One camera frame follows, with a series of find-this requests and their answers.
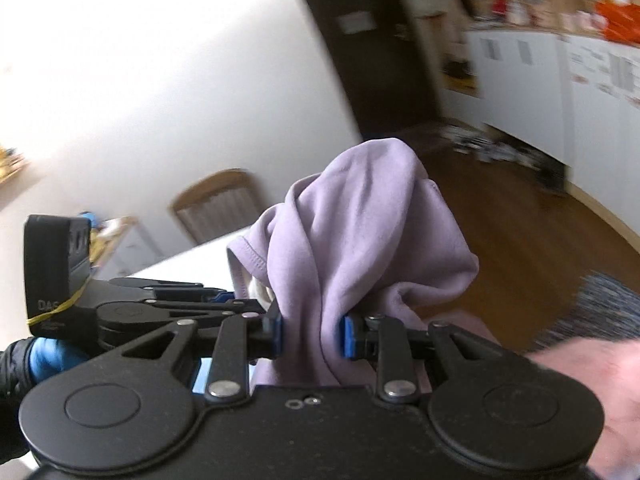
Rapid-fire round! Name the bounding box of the purple long-sleeve shirt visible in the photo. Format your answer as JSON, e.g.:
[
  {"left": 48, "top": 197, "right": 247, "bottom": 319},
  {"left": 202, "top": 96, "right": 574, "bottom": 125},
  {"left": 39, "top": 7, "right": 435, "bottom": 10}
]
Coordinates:
[{"left": 228, "top": 139, "right": 480, "bottom": 386}]

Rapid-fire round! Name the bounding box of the blue gloved left hand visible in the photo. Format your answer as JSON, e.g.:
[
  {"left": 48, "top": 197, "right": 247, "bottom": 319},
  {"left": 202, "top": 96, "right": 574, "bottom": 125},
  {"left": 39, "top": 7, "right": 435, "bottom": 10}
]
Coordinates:
[{"left": 28, "top": 338, "right": 89, "bottom": 384}]

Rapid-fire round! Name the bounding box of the wooden chair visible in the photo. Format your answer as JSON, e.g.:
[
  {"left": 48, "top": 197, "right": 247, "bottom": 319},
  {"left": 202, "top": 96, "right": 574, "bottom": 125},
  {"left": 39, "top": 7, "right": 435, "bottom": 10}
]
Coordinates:
[{"left": 169, "top": 168, "right": 266, "bottom": 245}]

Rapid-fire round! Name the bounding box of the navy floral garment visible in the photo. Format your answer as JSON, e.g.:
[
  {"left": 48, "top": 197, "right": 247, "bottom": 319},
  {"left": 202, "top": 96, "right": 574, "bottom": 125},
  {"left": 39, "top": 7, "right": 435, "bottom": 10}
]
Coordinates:
[{"left": 532, "top": 273, "right": 640, "bottom": 350}]

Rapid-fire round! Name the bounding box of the pink printed garment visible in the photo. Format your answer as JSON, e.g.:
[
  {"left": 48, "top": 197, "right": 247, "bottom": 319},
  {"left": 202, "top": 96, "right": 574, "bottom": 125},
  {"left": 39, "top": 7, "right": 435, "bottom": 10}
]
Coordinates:
[{"left": 524, "top": 335, "right": 640, "bottom": 480}]

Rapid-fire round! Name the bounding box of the white cabinet row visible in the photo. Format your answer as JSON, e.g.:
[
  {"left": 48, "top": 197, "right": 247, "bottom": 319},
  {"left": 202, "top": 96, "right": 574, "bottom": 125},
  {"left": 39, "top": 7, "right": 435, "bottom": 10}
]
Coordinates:
[{"left": 442, "top": 30, "right": 639, "bottom": 231}]

